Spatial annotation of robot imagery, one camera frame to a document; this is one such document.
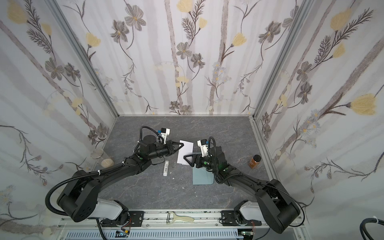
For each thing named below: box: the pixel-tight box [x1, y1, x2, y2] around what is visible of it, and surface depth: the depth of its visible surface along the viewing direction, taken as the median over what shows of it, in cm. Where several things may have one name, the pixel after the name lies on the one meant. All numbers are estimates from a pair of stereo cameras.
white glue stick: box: [163, 160, 169, 177], surface depth 92 cm
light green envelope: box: [192, 163, 215, 185], surface depth 90 cm
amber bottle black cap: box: [249, 154, 262, 170], surface depth 90 cm
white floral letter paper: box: [177, 140, 194, 166], surface depth 80 cm
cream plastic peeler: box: [166, 211, 194, 224], surface depth 76 cm
